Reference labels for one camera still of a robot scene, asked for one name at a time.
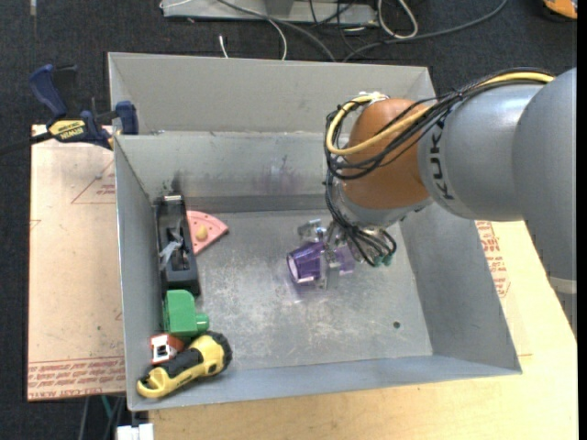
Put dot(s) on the yellow and black flashlight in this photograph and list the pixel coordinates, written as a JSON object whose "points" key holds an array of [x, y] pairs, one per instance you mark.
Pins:
{"points": [[202, 360]]}

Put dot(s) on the small orange and white box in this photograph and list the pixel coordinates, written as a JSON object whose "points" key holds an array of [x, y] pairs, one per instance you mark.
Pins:
{"points": [[161, 349]]}

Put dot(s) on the grey metal bin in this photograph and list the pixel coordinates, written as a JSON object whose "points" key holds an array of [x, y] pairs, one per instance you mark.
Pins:
{"points": [[293, 319]]}

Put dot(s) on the green toy block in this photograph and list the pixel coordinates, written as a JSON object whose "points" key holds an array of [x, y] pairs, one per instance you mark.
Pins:
{"points": [[180, 311]]}

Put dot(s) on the brown cardboard board, red print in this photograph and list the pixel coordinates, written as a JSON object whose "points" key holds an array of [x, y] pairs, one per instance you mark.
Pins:
{"points": [[69, 268]]}

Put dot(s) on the pink toy pizza slice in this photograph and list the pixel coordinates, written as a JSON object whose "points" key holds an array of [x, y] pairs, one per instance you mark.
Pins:
{"points": [[208, 229]]}

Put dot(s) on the black stapler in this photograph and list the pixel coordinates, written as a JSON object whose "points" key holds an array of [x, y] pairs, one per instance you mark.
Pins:
{"points": [[178, 264]]}

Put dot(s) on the purple clear plastic cup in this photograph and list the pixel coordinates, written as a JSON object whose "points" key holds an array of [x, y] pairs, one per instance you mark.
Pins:
{"points": [[303, 262]]}

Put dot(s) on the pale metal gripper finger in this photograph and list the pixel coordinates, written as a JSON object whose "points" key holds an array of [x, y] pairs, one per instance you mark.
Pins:
{"points": [[312, 228], [331, 275]]}

